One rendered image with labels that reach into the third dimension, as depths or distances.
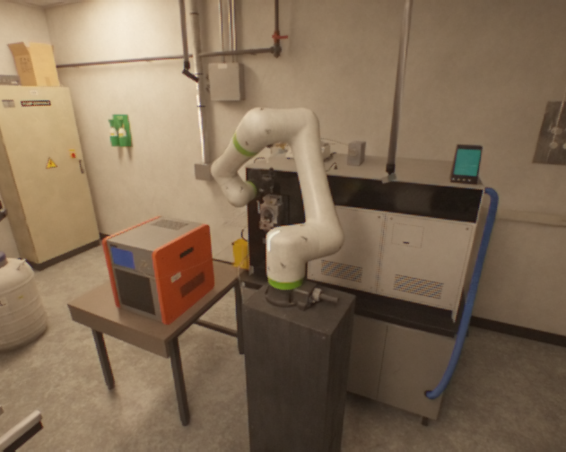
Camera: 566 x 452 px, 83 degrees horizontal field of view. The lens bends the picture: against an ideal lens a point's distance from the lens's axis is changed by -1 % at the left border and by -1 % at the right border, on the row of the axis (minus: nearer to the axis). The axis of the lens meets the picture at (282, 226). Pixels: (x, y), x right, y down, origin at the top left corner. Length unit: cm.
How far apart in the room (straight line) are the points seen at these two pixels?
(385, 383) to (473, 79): 206
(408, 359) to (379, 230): 73
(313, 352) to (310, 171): 59
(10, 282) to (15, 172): 151
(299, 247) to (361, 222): 75
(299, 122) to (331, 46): 179
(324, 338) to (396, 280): 88
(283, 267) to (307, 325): 19
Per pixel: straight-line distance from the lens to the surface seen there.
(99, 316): 208
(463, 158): 170
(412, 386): 213
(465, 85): 275
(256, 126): 109
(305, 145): 115
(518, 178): 286
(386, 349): 200
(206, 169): 336
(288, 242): 102
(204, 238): 191
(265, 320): 112
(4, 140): 423
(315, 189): 113
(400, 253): 176
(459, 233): 172
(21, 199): 433
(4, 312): 318
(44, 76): 451
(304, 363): 114
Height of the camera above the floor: 179
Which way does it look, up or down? 21 degrees down
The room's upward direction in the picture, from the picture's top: straight up
